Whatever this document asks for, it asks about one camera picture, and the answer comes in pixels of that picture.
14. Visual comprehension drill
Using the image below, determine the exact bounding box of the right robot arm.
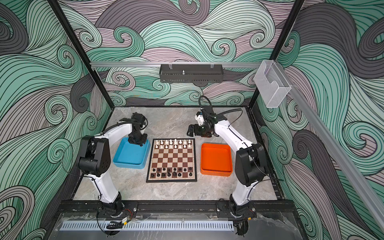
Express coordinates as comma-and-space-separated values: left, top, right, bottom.
187, 96, 267, 214

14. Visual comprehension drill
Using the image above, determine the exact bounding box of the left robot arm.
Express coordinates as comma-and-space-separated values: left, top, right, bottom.
76, 112, 148, 212

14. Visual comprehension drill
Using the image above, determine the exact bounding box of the folding chess board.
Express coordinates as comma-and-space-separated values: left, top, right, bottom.
146, 138, 197, 183

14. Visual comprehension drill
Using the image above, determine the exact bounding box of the blue plastic tray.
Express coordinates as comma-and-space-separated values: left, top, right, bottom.
113, 138, 151, 169

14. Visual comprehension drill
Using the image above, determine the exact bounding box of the orange plastic tray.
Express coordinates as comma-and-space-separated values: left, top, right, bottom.
200, 143, 233, 177

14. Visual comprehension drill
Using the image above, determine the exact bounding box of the black perforated wall shelf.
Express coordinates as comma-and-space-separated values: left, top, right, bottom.
159, 65, 224, 84

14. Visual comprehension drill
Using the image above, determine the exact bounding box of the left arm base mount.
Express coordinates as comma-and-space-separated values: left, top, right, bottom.
98, 201, 138, 219

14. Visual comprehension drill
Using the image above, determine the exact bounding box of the clear plastic wall bin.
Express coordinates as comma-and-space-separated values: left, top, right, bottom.
254, 60, 292, 109

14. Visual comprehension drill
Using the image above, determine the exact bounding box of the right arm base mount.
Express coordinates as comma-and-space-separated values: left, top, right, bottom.
216, 200, 256, 220

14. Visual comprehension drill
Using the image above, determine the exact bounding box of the aluminium rail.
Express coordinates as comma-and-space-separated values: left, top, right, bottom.
90, 61, 261, 69

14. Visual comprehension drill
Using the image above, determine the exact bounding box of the white slotted cable duct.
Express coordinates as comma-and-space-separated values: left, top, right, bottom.
59, 220, 235, 232

